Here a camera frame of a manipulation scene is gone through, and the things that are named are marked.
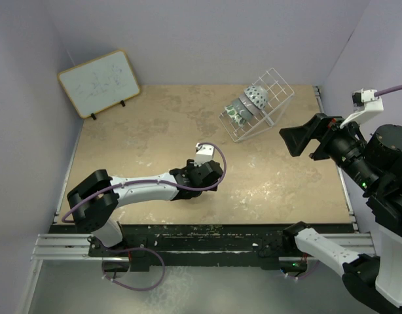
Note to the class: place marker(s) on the aluminium frame rail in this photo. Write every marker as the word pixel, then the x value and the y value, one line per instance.
pixel 72 247

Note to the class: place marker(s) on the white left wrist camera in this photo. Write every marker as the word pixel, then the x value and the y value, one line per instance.
pixel 204 153

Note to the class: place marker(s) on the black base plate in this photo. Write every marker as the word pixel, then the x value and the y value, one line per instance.
pixel 231 245

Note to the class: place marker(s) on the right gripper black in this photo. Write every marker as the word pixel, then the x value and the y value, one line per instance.
pixel 322 127

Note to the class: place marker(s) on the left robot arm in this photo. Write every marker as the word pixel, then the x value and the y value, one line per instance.
pixel 93 201

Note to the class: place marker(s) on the small whiteboard yellow frame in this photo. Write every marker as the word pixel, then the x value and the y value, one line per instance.
pixel 98 84

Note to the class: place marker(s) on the white wire dish rack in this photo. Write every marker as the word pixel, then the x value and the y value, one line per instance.
pixel 280 94

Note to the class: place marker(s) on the blue floral pattern bowl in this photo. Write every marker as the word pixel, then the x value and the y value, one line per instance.
pixel 258 95

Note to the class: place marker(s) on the green leaf pattern bowl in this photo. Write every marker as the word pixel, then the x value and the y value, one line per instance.
pixel 235 116

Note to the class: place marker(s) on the grey dotted red-rim bowl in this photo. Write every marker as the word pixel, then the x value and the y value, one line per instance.
pixel 242 110

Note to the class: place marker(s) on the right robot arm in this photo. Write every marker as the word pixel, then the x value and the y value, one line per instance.
pixel 375 165

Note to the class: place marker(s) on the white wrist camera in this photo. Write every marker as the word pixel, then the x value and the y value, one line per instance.
pixel 204 153
pixel 368 104

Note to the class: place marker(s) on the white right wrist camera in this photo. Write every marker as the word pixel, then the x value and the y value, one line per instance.
pixel 368 104

